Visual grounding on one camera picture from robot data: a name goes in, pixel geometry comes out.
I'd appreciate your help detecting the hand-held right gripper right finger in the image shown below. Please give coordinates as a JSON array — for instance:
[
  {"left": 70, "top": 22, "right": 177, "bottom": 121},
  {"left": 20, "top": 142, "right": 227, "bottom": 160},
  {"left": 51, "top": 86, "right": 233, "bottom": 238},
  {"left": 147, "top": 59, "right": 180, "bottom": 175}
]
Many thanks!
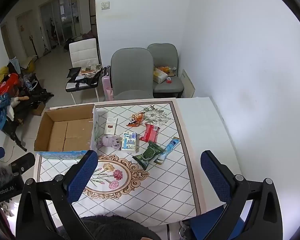
[{"left": 200, "top": 150, "right": 283, "bottom": 240}]

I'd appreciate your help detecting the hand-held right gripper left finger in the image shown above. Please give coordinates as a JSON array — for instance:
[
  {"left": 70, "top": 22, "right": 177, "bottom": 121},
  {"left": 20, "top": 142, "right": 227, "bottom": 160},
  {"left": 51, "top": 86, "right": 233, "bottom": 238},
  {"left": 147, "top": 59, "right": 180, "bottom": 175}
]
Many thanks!
[{"left": 16, "top": 149, "right": 99, "bottom": 240}]

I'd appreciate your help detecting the purple plush toy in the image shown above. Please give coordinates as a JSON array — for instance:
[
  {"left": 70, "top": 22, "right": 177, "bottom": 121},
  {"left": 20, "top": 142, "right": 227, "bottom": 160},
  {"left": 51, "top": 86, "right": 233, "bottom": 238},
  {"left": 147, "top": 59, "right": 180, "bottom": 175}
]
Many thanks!
[{"left": 101, "top": 134, "right": 122, "bottom": 148}]

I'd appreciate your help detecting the brown cardboard box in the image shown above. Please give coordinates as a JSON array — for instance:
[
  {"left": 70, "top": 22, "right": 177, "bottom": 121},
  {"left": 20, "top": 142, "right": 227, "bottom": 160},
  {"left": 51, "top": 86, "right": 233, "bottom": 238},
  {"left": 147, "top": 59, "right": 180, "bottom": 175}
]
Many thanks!
[{"left": 34, "top": 104, "right": 100, "bottom": 159}]

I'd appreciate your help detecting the light blue long packet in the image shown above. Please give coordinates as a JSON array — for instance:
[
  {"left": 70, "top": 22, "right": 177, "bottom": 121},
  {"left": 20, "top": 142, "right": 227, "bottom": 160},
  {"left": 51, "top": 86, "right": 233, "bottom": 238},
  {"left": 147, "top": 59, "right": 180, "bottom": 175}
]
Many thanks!
[{"left": 154, "top": 137, "right": 181, "bottom": 165}]

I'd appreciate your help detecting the white and red small box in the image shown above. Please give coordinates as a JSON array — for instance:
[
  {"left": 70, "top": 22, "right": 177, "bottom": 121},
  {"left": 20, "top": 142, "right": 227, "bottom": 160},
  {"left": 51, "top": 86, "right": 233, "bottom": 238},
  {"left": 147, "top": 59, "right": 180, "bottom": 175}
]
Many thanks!
[{"left": 104, "top": 117, "right": 118, "bottom": 135}]

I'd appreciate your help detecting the blue and yellow tissue pack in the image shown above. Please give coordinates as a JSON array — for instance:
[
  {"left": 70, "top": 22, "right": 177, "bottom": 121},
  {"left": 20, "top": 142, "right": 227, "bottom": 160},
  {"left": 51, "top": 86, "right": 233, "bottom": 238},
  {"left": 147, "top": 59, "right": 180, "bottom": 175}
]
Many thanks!
[{"left": 121, "top": 131, "right": 138, "bottom": 153}]

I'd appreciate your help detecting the green snack packet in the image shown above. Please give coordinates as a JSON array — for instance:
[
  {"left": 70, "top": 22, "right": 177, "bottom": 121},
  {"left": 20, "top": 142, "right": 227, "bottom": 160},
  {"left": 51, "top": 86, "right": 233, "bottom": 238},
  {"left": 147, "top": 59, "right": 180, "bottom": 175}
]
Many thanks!
[{"left": 132, "top": 141, "right": 165, "bottom": 170}]

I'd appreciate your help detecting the orange snack packet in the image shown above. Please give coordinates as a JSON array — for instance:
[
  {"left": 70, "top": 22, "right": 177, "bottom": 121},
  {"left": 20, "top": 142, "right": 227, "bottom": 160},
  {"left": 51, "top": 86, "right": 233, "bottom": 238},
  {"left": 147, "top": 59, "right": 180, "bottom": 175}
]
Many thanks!
[{"left": 126, "top": 112, "right": 145, "bottom": 128}]

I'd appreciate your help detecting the red snack packet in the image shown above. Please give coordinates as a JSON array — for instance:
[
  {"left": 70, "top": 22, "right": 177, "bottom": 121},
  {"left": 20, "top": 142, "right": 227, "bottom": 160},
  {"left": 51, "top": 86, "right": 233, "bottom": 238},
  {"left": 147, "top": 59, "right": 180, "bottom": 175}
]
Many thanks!
[{"left": 139, "top": 123, "right": 161, "bottom": 143}]

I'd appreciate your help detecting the small cardboard box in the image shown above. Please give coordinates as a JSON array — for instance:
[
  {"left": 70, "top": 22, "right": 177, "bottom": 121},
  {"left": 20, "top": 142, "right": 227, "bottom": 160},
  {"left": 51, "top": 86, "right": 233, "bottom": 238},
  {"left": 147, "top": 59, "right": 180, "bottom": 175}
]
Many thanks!
[{"left": 31, "top": 102, "right": 46, "bottom": 116}]

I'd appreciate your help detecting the person's dark fuzzy clothing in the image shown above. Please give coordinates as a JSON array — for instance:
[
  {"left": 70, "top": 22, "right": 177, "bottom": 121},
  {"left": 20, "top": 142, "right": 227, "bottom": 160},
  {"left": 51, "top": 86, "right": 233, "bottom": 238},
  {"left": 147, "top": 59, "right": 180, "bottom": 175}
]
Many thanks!
[{"left": 57, "top": 214, "right": 163, "bottom": 240}]

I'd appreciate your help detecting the pile of colourful clothes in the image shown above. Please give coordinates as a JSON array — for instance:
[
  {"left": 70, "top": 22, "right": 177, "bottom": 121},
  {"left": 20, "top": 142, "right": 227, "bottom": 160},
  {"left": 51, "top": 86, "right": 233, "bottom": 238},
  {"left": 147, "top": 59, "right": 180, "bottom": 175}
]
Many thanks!
[{"left": 0, "top": 57, "right": 54, "bottom": 133}]

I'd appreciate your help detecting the yellow bag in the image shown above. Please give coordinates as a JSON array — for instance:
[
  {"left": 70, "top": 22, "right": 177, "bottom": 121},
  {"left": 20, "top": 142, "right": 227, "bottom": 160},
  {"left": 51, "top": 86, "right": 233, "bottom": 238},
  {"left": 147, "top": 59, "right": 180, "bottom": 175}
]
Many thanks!
[{"left": 25, "top": 61, "right": 37, "bottom": 73}]

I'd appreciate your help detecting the pink suitcase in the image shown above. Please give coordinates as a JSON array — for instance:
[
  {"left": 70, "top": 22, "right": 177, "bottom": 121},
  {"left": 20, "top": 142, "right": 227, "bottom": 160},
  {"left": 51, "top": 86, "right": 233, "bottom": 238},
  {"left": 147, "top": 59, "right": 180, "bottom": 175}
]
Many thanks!
[{"left": 101, "top": 65, "right": 114, "bottom": 102}]

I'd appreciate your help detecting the white flat board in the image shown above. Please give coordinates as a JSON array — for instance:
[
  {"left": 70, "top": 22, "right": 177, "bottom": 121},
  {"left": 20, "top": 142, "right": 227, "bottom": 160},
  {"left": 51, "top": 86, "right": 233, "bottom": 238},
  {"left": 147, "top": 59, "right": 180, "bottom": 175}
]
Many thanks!
[{"left": 181, "top": 69, "right": 196, "bottom": 99}]

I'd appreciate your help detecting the black bag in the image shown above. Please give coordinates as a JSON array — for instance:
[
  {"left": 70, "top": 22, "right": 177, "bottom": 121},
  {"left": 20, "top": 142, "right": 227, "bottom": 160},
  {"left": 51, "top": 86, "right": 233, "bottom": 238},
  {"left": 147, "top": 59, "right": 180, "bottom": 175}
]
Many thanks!
[{"left": 66, "top": 67, "right": 82, "bottom": 84}]

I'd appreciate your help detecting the stack of papers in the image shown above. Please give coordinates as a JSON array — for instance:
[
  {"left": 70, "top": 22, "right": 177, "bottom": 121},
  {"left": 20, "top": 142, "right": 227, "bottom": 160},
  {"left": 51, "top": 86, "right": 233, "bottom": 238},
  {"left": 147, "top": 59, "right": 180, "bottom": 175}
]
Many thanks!
[{"left": 80, "top": 64, "right": 103, "bottom": 77}]

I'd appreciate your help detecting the white and yellow tissue pack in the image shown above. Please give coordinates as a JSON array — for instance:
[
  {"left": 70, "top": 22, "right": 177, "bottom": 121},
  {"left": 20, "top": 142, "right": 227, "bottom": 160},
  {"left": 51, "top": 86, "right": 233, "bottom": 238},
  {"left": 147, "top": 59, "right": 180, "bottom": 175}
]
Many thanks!
[{"left": 153, "top": 67, "right": 168, "bottom": 83}]

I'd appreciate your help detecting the empty grey chair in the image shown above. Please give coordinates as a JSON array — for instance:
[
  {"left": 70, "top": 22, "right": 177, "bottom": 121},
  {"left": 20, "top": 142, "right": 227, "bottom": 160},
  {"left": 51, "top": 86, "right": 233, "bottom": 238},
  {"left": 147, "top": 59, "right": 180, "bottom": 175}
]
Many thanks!
[{"left": 110, "top": 47, "right": 154, "bottom": 101}]

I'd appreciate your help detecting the orange plastic bag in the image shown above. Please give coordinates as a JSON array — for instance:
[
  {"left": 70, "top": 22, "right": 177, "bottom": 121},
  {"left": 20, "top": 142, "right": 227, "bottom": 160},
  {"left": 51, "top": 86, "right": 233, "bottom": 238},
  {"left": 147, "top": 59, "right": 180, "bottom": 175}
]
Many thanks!
[{"left": 157, "top": 65, "right": 177, "bottom": 76}]

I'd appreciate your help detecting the wooden door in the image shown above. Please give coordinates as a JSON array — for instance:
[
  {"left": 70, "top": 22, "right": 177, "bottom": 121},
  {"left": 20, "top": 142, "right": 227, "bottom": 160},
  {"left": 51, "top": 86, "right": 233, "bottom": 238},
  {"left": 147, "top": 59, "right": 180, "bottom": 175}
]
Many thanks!
[{"left": 16, "top": 10, "right": 38, "bottom": 58}]

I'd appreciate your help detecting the white padded chair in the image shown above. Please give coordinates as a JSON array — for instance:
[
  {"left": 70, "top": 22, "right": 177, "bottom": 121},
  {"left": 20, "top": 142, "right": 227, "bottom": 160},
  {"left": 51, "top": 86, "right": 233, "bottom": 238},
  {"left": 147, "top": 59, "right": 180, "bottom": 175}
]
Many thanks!
[{"left": 66, "top": 38, "right": 102, "bottom": 104}]

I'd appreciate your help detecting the grey chair with clutter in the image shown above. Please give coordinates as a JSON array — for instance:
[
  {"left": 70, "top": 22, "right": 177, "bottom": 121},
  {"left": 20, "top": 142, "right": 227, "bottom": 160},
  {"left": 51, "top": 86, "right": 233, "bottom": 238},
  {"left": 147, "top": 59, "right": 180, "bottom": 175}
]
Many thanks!
[{"left": 147, "top": 43, "right": 184, "bottom": 99}]

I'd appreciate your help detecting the glass sliding door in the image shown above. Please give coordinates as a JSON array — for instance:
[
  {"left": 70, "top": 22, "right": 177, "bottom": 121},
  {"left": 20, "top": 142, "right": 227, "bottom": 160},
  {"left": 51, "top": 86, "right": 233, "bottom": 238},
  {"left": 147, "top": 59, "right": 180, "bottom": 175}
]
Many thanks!
[{"left": 39, "top": 0, "right": 82, "bottom": 46}]

